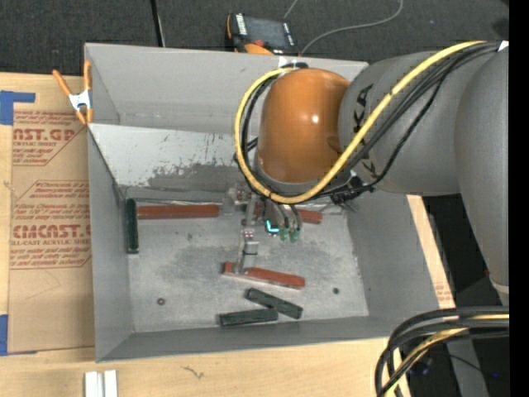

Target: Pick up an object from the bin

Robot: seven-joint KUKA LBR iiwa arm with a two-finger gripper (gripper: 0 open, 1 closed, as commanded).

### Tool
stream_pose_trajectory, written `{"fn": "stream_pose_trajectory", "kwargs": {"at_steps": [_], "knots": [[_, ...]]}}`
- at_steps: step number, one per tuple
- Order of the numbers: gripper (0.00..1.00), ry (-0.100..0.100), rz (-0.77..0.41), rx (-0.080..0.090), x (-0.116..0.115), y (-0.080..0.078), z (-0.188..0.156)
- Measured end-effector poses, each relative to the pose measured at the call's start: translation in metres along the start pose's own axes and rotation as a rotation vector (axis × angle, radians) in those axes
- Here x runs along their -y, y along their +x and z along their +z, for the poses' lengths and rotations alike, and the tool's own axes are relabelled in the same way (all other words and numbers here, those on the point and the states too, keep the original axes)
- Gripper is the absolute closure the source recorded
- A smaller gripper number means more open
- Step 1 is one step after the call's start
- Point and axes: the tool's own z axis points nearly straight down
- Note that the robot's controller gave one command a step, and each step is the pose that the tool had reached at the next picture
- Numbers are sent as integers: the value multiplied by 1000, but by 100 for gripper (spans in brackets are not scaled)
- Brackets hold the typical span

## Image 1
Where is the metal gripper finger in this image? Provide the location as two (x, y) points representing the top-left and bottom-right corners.
(233, 227), (256, 275)
(242, 241), (260, 270)

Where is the red-brown flat block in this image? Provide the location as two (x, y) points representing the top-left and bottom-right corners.
(222, 261), (307, 290)
(136, 203), (222, 221)
(253, 202), (324, 225)

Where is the dark green flat block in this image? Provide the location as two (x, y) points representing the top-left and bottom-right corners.
(124, 197), (140, 255)
(244, 287), (304, 321)
(218, 307), (279, 328)

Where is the grey metal bin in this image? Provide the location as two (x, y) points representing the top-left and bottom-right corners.
(83, 42), (441, 363)

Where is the brown cardboard board, red print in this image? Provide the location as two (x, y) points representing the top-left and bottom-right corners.
(0, 71), (457, 357)

